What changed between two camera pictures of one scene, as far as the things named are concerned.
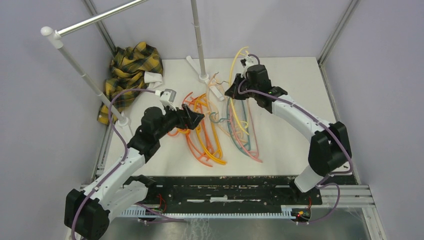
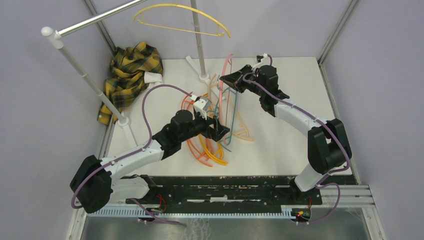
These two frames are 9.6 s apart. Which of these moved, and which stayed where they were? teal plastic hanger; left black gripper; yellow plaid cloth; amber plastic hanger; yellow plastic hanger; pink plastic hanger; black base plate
Moved: pink plastic hanger; teal plastic hanger; left black gripper; yellow plastic hanger
Stayed: amber plastic hanger; black base plate; yellow plaid cloth
